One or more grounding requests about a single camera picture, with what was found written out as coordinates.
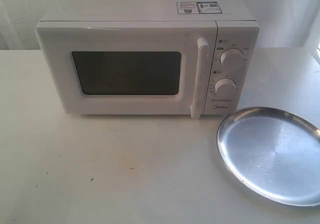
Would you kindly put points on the blue white label sticker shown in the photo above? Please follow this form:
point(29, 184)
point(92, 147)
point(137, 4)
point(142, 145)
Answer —
point(198, 7)

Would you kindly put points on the white microwave oven body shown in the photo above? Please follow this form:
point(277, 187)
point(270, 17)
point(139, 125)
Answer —
point(236, 29)

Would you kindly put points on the white control knob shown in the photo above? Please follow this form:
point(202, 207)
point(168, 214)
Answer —
point(232, 59)
point(225, 87)

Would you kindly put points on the white microwave door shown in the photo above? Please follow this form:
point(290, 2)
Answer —
point(129, 67)

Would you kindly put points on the lower white control knob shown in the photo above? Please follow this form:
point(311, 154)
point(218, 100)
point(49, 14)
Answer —
point(225, 87)

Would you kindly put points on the round silver metal tray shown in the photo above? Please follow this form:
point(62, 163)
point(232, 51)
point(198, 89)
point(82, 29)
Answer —
point(274, 153)

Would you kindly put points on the upper white control knob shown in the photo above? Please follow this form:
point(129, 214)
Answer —
point(232, 59)

